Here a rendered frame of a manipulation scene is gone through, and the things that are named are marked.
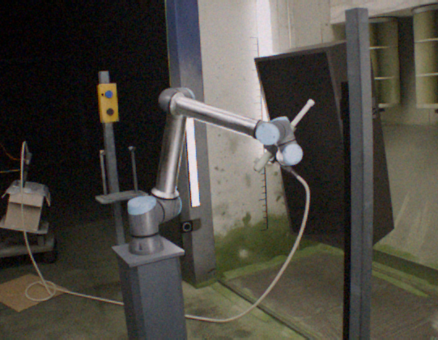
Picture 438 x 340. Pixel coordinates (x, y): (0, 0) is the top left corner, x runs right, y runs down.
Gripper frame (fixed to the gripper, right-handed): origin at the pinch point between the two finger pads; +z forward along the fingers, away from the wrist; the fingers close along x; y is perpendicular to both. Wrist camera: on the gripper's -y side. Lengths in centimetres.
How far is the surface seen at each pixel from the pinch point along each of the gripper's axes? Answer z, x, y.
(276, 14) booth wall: 96, 106, -55
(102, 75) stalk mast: 66, -18, -119
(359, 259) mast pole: -104, -26, 28
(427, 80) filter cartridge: 51, 121, 61
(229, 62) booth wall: 84, 48, -58
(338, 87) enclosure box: -13.5, 47.0, 3.4
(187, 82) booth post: 72, 15, -71
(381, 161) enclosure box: 14, 40, 55
